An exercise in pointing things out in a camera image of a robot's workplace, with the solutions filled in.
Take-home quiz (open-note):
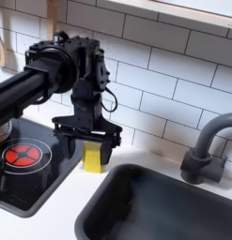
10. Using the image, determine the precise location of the yellow hexagonal block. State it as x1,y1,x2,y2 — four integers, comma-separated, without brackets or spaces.
81,141,104,174

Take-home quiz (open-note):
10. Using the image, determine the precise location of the thin black cable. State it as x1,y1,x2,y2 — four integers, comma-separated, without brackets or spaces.
101,86,119,113

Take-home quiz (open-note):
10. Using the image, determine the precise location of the steel pot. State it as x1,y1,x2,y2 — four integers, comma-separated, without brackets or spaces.
0,121,13,146

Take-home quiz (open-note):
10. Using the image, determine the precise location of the pale wooden shelf ledge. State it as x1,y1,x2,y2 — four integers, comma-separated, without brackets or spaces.
107,0,232,31

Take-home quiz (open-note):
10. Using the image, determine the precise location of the black glass stove top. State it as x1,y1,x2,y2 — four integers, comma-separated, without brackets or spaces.
0,117,85,218

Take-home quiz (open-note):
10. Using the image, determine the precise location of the dark grey sink basin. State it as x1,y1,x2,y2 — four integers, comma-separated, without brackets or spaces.
73,163,232,240

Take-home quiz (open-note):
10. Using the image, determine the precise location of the dark grey tap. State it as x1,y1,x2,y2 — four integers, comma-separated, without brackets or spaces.
179,112,232,186

